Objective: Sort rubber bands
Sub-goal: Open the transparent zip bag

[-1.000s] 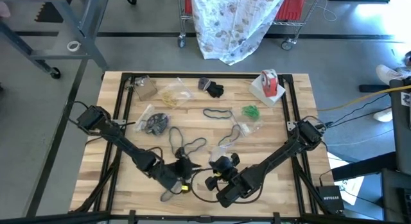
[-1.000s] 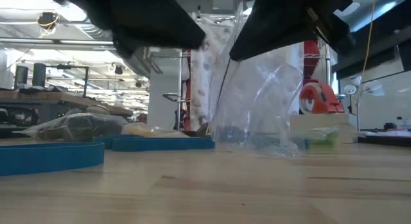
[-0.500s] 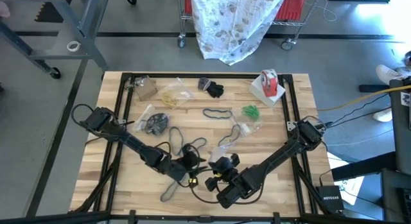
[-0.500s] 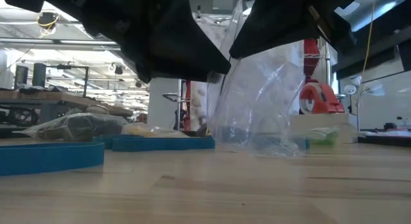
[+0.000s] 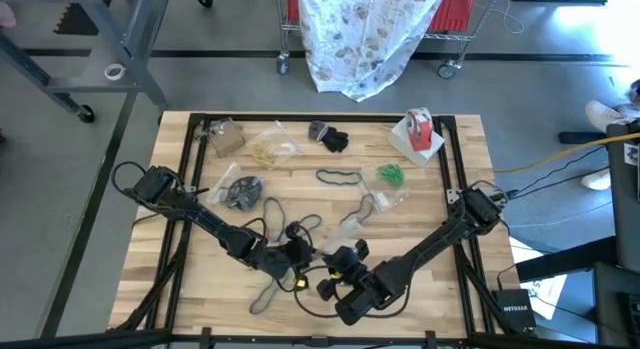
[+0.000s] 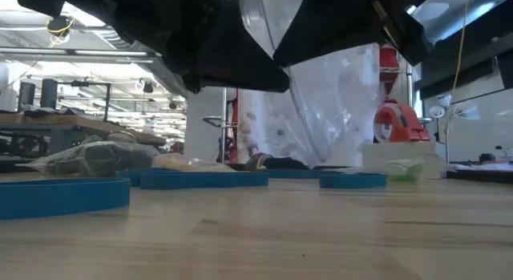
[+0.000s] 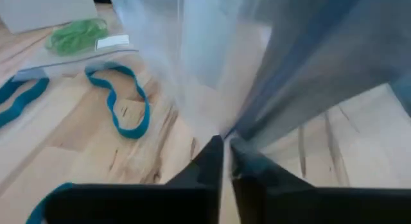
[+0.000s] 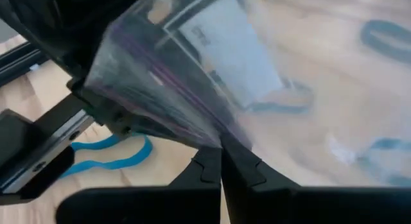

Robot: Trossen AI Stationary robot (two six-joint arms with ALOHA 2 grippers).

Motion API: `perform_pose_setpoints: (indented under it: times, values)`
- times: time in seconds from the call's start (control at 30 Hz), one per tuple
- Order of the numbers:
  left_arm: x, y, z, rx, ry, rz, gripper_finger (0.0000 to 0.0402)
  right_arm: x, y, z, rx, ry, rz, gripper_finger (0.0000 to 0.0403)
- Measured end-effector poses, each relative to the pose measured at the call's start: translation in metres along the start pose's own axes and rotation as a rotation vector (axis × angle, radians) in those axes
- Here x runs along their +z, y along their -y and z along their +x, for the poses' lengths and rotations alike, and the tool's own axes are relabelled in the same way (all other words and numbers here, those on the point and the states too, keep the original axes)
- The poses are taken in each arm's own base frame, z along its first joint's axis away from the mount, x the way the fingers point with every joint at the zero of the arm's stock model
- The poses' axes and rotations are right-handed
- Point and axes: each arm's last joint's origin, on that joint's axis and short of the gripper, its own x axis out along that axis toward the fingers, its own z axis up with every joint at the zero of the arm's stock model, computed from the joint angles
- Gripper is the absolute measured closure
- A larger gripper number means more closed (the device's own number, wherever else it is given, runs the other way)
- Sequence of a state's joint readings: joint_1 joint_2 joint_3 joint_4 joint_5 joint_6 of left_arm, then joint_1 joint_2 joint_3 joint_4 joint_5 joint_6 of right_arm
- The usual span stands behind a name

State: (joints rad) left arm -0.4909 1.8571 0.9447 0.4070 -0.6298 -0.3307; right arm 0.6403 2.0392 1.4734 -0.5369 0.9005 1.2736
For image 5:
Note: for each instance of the red storage bin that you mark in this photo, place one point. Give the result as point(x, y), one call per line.
point(457, 11)
point(293, 6)

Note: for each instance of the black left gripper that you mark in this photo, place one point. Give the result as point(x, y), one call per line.
point(290, 254)

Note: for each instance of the black desk leg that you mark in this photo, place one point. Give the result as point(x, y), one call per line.
point(570, 259)

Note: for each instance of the white cardboard box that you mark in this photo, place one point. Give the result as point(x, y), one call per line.
point(402, 136)

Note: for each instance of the white tape roll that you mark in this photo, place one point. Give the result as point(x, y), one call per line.
point(106, 72)

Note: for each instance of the yellow rubber band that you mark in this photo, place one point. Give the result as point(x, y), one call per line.
point(262, 154)

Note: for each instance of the red tape dispenser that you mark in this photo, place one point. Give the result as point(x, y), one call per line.
point(420, 131)

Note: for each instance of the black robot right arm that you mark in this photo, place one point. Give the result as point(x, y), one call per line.
point(425, 249)

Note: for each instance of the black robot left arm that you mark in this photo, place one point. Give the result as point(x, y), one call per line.
point(200, 214)

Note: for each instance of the black sawtooth foam piece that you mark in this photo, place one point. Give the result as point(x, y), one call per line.
point(80, 21)

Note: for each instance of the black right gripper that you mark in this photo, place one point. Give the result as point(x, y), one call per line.
point(345, 264)

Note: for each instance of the pink cloth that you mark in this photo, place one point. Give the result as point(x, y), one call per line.
point(6, 16)

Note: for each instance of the black Netgear switch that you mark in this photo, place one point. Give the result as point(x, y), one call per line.
point(515, 309)

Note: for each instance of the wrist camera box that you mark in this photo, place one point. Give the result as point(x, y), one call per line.
point(325, 289)
point(301, 284)

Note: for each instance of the person's shoe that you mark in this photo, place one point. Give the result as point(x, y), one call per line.
point(602, 114)
point(597, 180)
point(631, 110)

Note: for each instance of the grey black work glove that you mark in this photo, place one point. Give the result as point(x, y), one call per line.
point(332, 139)

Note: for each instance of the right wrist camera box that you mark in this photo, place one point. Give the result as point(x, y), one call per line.
point(325, 289)

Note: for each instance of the white floral cloth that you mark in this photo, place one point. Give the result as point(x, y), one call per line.
point(360, 39)

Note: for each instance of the black fixed camera box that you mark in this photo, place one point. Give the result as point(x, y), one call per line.
point(320, 341)

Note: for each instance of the person's leg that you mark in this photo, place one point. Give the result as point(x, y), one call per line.
point(635, 89)

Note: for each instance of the white paper sheet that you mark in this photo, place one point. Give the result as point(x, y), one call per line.
point(550, 294)

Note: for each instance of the blue-grey steel workbench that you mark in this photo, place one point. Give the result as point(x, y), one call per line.
point(145, 39)

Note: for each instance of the black desk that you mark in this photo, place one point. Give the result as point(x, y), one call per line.
point(625, 214)

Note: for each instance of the blue floor bar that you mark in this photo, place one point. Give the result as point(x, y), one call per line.
point(580, 137)

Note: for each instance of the grey-blue rubber band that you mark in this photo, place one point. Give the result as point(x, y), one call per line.
point(255, 304)

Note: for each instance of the brown cardboard box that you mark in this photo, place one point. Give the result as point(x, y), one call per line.
point(227, 139)

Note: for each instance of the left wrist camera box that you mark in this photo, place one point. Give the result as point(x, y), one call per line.
point(301, 284)

